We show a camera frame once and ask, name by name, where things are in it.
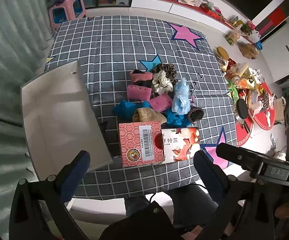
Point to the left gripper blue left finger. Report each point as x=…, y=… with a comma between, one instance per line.
x=72, y=174

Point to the blue mesh cloth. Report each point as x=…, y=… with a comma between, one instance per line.
x=125, y=110
x=176, y=121

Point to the white open storage box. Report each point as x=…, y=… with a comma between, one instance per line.
x=59, y=121

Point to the light blue fluffy cloth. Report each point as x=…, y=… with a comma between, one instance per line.
x=181, y=103

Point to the white polka dot scrunchie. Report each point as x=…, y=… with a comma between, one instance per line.
x=161, y=84

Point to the leopard print scrunchie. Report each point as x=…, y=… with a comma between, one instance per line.
x=169, y=70

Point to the pink sponge with holes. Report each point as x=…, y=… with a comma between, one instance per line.
x=139, y=93

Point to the black round lid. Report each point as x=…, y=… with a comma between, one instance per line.
x=242, y=109

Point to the pink and black sock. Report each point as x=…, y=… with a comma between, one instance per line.
x=140, y=78

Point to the pink patterned tissue box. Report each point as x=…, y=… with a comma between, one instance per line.
x=141, y=143

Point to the dark striped knitted hat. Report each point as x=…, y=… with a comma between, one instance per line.
x=195, y=113

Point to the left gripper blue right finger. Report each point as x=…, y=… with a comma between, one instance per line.
x=213, y=177

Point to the yellow lid jar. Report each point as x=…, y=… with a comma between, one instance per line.
x=222, y=53

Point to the pink sponge block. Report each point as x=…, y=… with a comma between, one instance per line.
x=161, y=102

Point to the beige knitted hat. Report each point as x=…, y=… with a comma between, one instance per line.
x=146, y=114

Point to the white floral tissue box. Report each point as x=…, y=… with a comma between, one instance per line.
x=180, y=143

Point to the pink plastic stool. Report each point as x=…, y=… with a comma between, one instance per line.
x=65, y=10

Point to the grey checkered star tablecloth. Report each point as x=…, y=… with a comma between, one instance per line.
x=108, y=48

